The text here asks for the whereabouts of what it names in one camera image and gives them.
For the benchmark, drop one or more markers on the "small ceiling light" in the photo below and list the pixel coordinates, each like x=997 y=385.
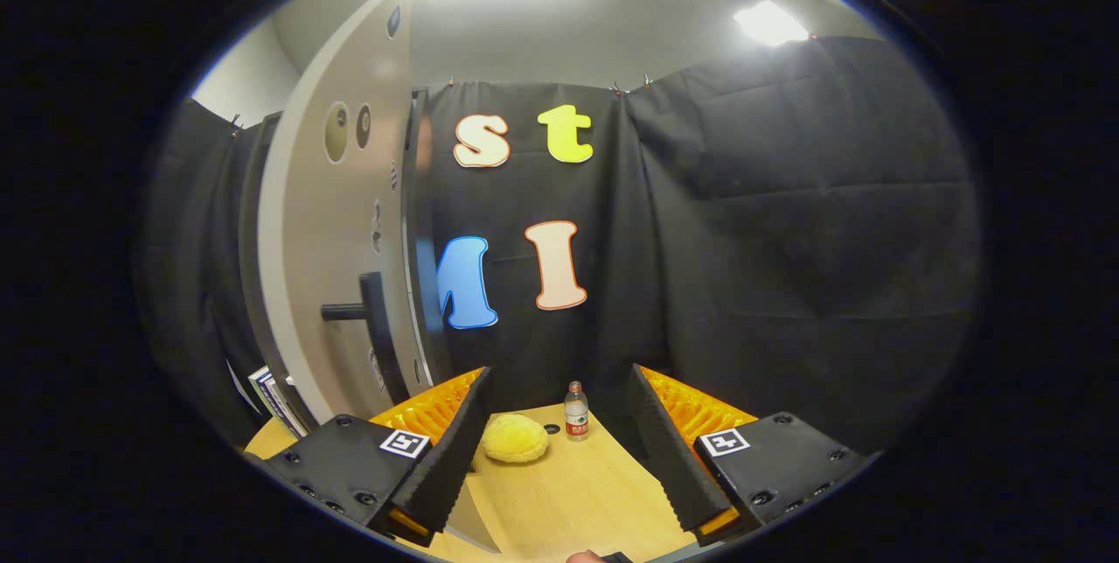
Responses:
x=769 y=23

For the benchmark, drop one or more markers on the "yellow plush bun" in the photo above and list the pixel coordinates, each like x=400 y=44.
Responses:
x=516 y=439

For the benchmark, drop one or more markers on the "grey shoe cabinet door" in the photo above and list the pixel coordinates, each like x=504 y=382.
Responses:
x=306 y=266

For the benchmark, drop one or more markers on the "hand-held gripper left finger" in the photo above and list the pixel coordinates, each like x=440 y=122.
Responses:
x=455 y=449

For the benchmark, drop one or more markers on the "blue spine book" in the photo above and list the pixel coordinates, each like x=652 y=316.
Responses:
x=271 y=397

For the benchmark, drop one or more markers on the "clear plastic water bottle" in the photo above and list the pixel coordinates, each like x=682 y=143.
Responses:
x=576 y=419

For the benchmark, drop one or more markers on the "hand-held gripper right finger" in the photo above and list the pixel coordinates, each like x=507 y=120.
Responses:
x=669 y=458

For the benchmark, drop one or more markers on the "white spine book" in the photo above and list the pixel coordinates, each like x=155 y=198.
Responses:
x=288 y=413

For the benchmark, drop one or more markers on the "black backdrop cloth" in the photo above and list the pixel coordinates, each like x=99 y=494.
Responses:
x=787 y=239

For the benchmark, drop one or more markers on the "grey shoe cabinet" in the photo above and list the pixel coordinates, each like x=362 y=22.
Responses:
x=423 y=222

